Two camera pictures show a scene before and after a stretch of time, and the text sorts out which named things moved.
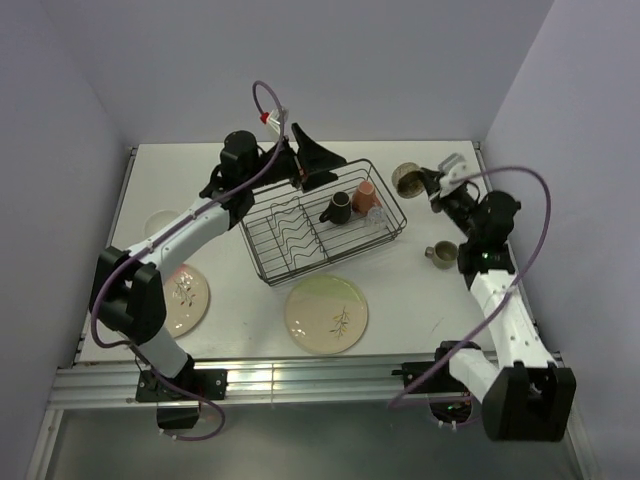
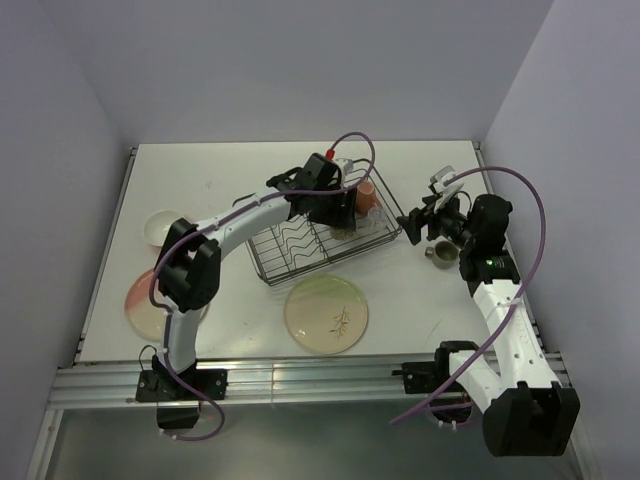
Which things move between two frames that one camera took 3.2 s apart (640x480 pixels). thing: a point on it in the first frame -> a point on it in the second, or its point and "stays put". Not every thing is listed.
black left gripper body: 284,167 -> 327,208
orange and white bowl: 159,220 stays put
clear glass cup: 376,216 stays put
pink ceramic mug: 364,198 stays put
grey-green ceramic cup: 443,254 stays put
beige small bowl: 408,180 -> 343,234
